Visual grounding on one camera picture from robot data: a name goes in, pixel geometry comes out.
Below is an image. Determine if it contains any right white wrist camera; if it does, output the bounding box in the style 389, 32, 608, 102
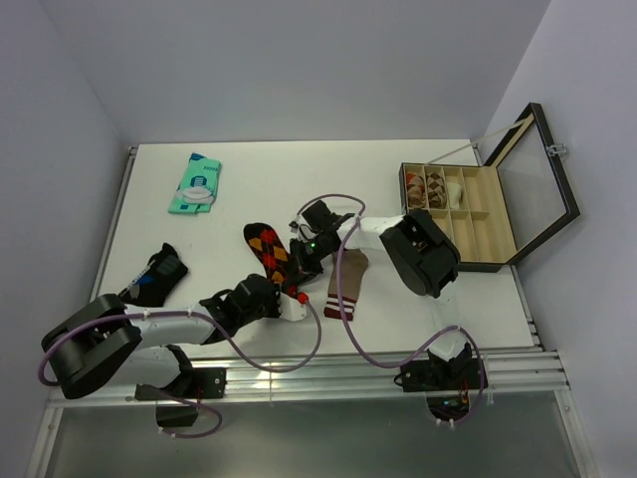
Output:
289, 214, 308, 241

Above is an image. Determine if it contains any black red yellow argyle sock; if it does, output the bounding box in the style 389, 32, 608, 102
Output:
243, 222, 290, 285

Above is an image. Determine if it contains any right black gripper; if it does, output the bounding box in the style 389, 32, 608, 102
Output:
287, 233, 331, 291

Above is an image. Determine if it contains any rolled orange beige argyle sock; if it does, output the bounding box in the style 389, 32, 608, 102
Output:
405, 172, 426, 208

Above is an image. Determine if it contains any black blue grey sock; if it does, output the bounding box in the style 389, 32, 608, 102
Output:
118, 243, 189, 308

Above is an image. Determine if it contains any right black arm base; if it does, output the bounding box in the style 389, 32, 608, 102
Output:
393, 358, 489, 428

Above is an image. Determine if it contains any brown sock with striped cuff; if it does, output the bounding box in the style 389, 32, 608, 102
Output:
323, 249, 368, 322

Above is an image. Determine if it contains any aluminium table edge rail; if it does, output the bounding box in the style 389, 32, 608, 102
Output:
47, 351, 571, 409

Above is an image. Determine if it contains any black compartment box with lid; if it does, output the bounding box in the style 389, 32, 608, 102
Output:
399, 103, 580, 273

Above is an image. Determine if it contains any rolled brown beige argyle sock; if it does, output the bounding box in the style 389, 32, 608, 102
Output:
426, 172, 447, 209

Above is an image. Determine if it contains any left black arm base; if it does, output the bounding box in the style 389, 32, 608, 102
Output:
134, 367, 227, 438

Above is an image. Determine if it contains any rolled white sock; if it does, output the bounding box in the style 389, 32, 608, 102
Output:
446, 182, 463, 210

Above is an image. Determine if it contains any mint green sock pair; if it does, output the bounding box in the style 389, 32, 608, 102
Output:
168, 153, 222, 214

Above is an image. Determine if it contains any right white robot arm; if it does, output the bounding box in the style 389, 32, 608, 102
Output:
283, 196, 480, 388

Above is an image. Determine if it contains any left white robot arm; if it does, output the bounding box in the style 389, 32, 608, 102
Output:
39, 274, 298, 399

